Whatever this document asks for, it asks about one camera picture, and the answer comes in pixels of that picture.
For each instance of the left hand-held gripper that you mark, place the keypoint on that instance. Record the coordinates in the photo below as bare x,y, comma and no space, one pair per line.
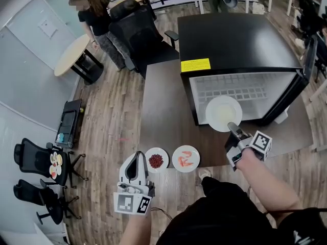
132,201

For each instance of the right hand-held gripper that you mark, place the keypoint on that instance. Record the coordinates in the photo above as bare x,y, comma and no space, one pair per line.
261,143

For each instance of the white plate of yellow food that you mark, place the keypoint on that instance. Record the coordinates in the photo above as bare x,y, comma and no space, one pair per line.
222,111

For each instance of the white plate of red beans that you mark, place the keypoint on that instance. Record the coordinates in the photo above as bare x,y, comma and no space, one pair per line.
156,161

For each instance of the white plate of shrimp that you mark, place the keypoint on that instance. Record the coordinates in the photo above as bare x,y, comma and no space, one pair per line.
186,158

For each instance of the black mini fridge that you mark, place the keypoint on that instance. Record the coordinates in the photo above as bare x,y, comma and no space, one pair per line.
230,39

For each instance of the person's right forearm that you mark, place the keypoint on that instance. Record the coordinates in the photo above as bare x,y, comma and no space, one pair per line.
268,185

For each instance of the person's left forearm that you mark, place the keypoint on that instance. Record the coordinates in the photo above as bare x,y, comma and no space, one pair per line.
139,230

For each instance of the group of small food plates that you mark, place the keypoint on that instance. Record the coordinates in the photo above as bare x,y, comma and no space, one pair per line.
55,165

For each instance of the person's white shoe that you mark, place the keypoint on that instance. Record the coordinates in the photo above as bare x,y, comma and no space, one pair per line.
205,173

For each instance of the black folding cart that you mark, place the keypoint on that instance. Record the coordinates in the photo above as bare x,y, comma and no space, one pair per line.
68,124

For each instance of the person's black clothing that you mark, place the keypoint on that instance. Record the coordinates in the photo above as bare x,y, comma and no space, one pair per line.
222,221

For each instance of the black mesh office chair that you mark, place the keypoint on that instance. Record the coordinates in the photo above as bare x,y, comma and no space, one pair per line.
38,198
35,159

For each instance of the large black office chair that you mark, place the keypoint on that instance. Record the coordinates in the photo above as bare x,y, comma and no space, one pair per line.
143,34

